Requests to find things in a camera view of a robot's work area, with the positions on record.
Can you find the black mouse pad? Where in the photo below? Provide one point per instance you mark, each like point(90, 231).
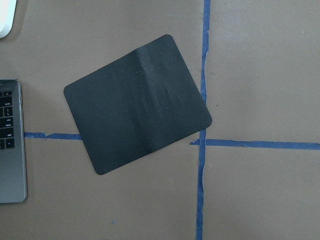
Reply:
point(136, 105)

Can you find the grey laptop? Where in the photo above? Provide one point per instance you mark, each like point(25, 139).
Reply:
point(13, 176)

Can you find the white desk lamp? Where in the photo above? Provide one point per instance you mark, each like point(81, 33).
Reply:
point(7, 13)

